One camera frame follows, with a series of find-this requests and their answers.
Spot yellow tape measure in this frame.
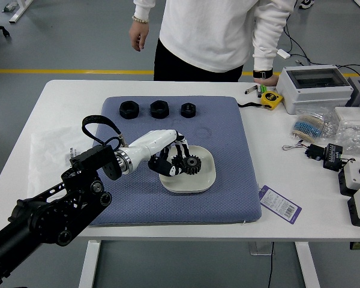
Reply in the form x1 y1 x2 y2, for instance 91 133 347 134
236 91 284 111

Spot person's right hand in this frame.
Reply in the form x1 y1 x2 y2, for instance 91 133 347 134
129 19 149 52

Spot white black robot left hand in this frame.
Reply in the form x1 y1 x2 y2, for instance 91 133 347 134
127 128 190 178

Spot grey under-table bracket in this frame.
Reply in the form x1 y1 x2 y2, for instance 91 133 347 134
248 241 274 256

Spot white square plate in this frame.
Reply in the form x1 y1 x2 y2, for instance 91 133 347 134
158 145 217 193

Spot blue-grey cushion mat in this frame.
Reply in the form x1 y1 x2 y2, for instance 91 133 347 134
88 95 262 227

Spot large black hex nut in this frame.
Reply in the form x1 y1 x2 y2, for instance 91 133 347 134
149 100 170 119
119 101 140 120

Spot small black gear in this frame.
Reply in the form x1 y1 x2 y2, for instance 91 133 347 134
170 155 184 172

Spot black servo with wires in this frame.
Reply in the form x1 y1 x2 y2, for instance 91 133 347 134
282 143 326 161

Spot small black hex nut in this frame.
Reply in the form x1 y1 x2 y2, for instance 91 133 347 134
180 102 197 118

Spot black floor cable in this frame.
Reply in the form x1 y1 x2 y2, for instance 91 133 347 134
283 17 360 77

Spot bag of blue resistors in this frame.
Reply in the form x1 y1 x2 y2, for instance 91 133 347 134
290 107 338 142

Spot black under-table cable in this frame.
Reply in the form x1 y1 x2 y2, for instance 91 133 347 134
266 241 275 288

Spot grey electrical enclosure box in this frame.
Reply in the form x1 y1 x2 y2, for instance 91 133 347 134
276 65 355 115

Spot person's left hand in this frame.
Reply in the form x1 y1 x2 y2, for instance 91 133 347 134
253 74 279 87

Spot purple paper tag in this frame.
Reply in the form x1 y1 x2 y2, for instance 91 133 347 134
257 185 302 225

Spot small white box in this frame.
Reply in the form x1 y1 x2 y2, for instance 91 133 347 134
334 106 360 127

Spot black electronic module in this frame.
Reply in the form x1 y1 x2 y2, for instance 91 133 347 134
322 143 344 172

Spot clear bag of screws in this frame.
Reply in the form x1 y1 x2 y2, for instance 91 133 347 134
332 122 360 157

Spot blue button control box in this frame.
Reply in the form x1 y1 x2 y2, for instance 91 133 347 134
338 160 360 197

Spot big black gear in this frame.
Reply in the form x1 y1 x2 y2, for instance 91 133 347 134
181 154 202 176

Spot white table leg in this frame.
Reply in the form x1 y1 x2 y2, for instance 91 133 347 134
77 239 102 288
293 241 321 288

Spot black wrist watch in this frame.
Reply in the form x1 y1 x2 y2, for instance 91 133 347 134
253 68 274 79

